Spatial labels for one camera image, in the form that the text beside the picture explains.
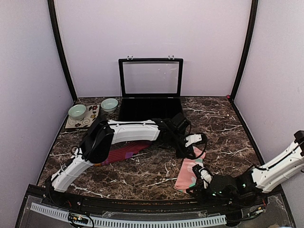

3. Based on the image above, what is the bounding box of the pink patterned sock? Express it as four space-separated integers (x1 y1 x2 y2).
174 146 206 194

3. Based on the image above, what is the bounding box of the maroon striped sock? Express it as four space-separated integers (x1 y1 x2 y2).
95 141 152 166

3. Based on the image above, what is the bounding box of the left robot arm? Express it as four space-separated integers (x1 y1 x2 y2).
46 114 208 207

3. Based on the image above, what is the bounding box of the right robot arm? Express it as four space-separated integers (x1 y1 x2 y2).
186 130 304 206

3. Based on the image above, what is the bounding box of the black display case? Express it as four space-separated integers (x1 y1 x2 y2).
118 56 183 122

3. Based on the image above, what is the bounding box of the right celadon bowl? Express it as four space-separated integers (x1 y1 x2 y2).
101 98 119 114

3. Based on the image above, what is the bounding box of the celadon bowl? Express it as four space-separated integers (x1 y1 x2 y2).
101 98 119 114
68 104 86 121

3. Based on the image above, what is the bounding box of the floral coaster mat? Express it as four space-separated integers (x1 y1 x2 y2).
65 104 100 129

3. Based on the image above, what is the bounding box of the left celadon bowl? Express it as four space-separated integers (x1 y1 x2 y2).
68 104 86 121

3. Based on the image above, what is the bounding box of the small circuit board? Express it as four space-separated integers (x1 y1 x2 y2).
67 214 89 225

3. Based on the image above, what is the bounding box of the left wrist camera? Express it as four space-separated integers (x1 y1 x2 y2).
171 113 190 132

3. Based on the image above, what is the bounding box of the white slotted cable duct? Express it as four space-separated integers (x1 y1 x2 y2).
30 203 227 228

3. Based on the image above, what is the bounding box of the black front rail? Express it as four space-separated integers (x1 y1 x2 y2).
26 184 281 214

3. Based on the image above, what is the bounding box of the right black frame post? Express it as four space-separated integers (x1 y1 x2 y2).
230 0 258 103

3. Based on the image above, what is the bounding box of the black frame post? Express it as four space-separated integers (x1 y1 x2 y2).
230 0 258 103
47 0 78 102

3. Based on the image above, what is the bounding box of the left black frame post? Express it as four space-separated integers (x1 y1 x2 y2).
47 0 78 102

